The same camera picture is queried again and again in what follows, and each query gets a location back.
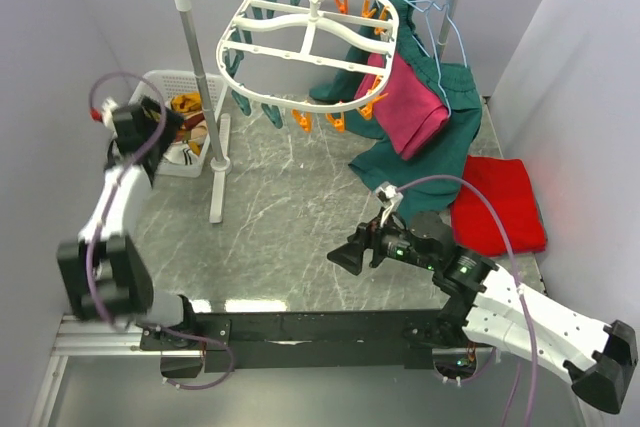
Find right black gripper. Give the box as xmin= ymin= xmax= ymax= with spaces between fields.
xmin=327 ymin=206 xmax=437 ymax=274

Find white sock black stripes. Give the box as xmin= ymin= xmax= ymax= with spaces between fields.
xmin=164 ymin=141 xmax=202 ymax=167

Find yellow sock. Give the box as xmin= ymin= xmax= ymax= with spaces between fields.
xmin=170 ymin=92 xmax=202 ymax=115

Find beige sock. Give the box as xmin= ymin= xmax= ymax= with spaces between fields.
xmin=176 ymin=112 xmax=208 ymax=142

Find orange clothespin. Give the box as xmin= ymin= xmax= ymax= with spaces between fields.
xmin=292 ymin=110 xmax=313 ymax=133
xmin=325 ymin=112 xmax=346 ymax=132

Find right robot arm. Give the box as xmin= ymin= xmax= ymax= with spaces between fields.
xmin=327 ymin=212 xmax=638 ymax=414

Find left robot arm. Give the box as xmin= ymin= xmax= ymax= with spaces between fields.
xmin=56 ymin=96 xmax=200 ymax=349

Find white round clip hanger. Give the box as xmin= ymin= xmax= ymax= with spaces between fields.
xmin=216 ymin=0 xmax=399 ymax=114

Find white plastic basket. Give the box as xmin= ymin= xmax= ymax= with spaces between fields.
xmin=144 ymin=70 xmax=210 ymax=178

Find green garment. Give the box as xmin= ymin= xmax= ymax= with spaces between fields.
xmin=308 ymin=0 xmax=485 ymax=213

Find black base bar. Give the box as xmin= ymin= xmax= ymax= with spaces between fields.
xmin=140 ymin=310 xmax=491 ymax=378

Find red folded cloth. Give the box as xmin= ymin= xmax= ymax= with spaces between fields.
xmin=451 ymin=156 xmax=547 ymax=257

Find pink garment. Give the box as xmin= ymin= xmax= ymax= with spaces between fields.
xmin=358 ymin=54 xmax=450 ymax=161

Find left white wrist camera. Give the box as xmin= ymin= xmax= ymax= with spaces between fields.
xmin=89 ymin=97 xmax=119 ymax=131

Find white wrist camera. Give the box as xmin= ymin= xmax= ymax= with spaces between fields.
xmin=89 ymin=97 xmax=119 ymax=131
xmin=374 ymin=182 xmax=403 ymax=227

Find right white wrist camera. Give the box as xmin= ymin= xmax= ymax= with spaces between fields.
xmin=374 ymin=182 xmax=403 ymax=227

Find light blue wire hanger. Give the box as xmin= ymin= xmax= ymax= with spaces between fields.
xmin=390 ymin=0 xmax=473 ymax=113

